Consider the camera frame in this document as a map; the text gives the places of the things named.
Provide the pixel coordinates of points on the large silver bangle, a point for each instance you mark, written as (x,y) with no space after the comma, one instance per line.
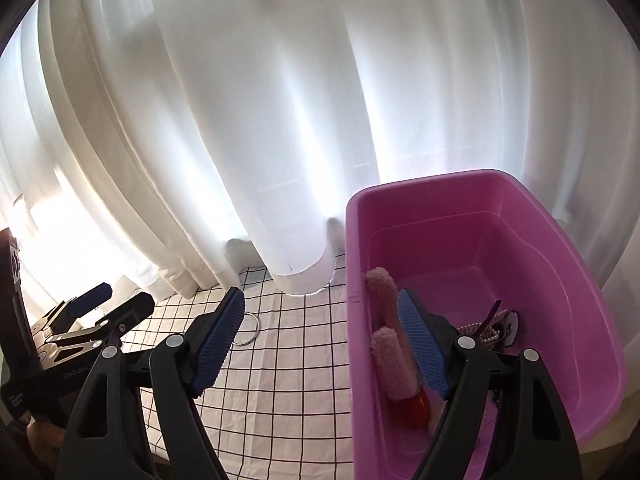
(252,332)

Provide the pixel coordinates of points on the cream thick curtain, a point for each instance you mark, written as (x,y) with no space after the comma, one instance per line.
(100,185)

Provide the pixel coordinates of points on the purple plastic basin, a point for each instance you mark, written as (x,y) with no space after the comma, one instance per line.
(525,240)

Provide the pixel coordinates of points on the pink fuzzy strawberry headband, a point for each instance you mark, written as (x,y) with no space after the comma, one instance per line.
(392,360)

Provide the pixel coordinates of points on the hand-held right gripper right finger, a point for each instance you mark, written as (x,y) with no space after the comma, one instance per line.
(422,345)

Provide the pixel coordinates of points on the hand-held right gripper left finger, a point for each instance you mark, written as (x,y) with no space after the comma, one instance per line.
(215,345)

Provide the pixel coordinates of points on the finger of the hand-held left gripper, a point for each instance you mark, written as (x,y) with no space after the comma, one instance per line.
(131,307)
(92,296)

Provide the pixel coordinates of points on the white checkered tablecloth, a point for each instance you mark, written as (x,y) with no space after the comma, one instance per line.
(280,385)

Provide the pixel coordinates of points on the person's left hand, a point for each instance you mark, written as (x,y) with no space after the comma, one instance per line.
(45,440)

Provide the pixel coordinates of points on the white sheer curtain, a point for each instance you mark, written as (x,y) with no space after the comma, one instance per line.
(300,110)

